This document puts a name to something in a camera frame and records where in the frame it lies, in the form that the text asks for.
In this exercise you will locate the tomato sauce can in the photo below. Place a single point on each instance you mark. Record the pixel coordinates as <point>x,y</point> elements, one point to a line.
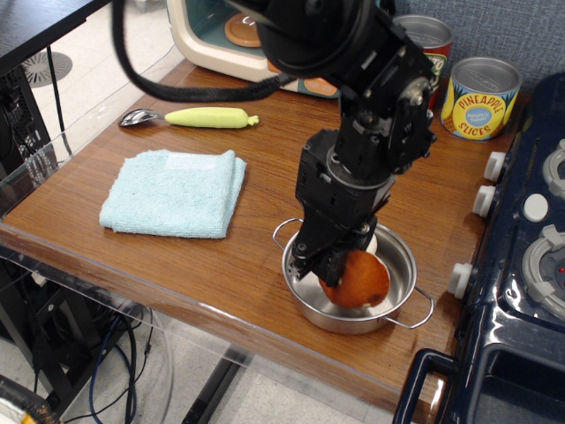
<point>435,38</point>

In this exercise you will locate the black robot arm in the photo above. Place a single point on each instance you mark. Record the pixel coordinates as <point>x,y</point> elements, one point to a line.
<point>384,84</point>

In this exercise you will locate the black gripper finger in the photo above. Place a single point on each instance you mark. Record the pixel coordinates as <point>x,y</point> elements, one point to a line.
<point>330,264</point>
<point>310,252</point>

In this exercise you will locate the black desk at left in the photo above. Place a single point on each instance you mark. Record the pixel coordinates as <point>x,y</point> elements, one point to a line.
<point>27,27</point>

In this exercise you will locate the brown plush mushroom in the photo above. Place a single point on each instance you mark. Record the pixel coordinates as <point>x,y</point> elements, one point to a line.
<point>365,281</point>

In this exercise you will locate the white stove knob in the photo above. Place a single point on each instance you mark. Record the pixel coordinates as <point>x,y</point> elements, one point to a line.
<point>494,166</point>
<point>483,200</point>
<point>459,279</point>

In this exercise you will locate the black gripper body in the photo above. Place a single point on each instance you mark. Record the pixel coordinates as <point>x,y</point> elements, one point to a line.
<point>339,210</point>

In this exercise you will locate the spoon with green handle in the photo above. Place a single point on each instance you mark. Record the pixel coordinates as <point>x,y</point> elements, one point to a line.
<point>198,117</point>

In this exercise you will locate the light blue folded cloth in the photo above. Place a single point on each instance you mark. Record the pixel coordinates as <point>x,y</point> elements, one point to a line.
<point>174,194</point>

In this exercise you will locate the dark blue toy stove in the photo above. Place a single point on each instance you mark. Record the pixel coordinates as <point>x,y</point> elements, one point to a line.
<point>509,361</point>

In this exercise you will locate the pineapple slices can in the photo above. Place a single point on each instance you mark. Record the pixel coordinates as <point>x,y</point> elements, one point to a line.
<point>480,97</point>

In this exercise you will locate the white stove knob middle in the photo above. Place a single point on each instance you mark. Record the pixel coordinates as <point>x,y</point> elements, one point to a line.
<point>483,200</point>

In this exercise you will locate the white stove knob top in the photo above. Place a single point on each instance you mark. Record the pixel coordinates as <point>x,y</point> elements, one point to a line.
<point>494,166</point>

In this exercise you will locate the teal toy microwave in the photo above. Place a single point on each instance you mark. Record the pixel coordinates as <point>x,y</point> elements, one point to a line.
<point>215,36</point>

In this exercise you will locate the stainless steel pan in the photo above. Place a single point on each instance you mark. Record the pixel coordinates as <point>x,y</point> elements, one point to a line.
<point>315,306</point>

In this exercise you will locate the white stove knob bottom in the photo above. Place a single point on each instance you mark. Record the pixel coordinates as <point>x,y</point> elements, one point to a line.
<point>459,279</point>

